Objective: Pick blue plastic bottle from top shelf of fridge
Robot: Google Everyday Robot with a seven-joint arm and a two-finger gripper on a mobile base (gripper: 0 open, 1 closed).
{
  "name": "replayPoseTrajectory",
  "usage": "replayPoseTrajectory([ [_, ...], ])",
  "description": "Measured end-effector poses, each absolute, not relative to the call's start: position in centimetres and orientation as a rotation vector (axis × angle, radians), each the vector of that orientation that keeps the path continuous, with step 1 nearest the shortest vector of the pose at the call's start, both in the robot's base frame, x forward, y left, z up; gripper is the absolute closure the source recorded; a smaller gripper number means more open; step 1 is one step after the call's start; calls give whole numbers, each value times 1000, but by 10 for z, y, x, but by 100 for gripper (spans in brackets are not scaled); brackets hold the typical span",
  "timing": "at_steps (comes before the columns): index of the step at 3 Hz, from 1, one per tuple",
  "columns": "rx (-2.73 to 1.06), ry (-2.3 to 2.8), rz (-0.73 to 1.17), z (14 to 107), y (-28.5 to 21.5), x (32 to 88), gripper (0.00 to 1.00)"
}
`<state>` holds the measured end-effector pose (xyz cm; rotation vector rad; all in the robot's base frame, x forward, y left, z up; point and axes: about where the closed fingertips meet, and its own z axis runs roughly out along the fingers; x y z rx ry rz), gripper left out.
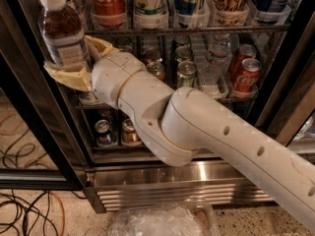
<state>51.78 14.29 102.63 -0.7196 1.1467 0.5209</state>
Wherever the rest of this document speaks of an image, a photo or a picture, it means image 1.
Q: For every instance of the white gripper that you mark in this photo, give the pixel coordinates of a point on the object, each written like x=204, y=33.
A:
x=109, y=72

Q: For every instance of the brown tea plastic bottle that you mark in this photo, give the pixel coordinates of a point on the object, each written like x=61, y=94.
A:
x=63, y=33

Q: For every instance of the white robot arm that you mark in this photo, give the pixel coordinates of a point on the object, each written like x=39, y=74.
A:
x=175, y=124

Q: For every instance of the red Coca-Cola can top shelf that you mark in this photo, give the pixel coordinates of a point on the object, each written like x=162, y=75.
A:
x=110, y=13

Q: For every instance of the blue Pepsi can bottom shelf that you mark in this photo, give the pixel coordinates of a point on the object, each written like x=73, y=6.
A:
x=104, y=134

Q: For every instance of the gold can middle shelf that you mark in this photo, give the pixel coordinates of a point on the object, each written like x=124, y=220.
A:
x=157, y=69

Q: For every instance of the gold can shelf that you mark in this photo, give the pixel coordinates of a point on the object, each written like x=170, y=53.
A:
x=129, y=134
x=157, y=69

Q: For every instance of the gold can bottom shelf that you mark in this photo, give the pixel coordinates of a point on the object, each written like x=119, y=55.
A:
x=129, y=134

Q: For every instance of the green can middle shelf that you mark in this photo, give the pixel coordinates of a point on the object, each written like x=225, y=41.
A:
x=186, y=74

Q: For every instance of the open glass fridge door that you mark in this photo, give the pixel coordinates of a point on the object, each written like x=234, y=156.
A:
x=39, y=149

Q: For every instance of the clear water bottle middle shelf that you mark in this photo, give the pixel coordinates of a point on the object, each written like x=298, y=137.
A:
x=218, y=49

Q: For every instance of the white green tall can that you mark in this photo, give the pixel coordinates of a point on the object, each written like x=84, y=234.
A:
x=150, y=0

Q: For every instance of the blue silver tall can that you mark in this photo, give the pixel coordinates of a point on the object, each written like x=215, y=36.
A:
x=186, y=9

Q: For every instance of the gold black tall can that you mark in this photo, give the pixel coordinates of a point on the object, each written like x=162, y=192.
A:
x=229, y=12

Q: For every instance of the red Coca-Cola can rear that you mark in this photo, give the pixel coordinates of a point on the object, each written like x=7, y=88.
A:
x=242, y=52

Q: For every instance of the red Coca-Cola can front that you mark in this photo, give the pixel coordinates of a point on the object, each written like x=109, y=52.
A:
x=247, y=75

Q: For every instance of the clear plastic bin with bag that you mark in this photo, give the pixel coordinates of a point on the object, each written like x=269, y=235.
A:
x=190, y=217

